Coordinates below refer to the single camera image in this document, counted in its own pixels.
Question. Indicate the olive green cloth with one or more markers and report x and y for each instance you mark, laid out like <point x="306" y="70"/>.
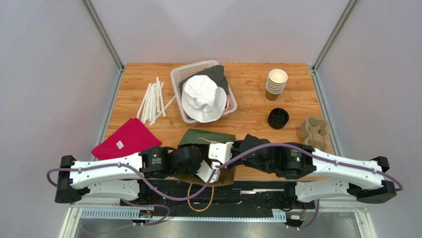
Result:
<point x="215" y="73"/>

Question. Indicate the stack of black lids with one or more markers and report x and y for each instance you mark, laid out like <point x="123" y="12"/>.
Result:
<point x="278" y="118"/>

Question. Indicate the green paper bag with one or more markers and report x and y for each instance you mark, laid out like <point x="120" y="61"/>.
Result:
<point x="202" y="140"/>

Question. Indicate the red cloth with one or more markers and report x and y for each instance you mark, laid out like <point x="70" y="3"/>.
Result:
<point x="130" y="138"/>

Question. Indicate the pink cloth in basket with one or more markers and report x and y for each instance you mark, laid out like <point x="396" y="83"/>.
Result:
<point x="229" y="104"/>

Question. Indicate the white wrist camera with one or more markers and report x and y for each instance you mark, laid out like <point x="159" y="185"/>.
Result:
<point x="219" y="154"/>
<point x="208" y="173"/>

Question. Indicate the stack of paper cups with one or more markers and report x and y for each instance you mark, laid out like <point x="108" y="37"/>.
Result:
<point x="275" y="84"/>

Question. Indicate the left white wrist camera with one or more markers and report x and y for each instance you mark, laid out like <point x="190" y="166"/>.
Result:
<point x="208" y="173"/>

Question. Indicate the white bucket hat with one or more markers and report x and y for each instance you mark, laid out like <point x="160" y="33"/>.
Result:
<point x="202" y="100"/>

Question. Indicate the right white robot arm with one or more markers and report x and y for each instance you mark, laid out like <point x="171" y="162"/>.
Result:
<point x="319" y="175"/>

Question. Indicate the beige cup carrier tray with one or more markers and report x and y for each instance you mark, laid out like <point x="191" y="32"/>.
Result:
<point x="315" y="133"/>

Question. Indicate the bundle of white straws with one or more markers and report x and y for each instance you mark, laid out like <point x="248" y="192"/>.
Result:
<point x="153" y="105"/>

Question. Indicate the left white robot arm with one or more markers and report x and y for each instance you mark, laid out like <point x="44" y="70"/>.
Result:
<point x="79" y="179"/>

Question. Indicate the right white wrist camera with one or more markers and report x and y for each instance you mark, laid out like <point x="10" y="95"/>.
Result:
<point x="219" y="154"/>

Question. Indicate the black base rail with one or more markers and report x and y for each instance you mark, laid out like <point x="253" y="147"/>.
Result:
<point x="243" y="200"/>

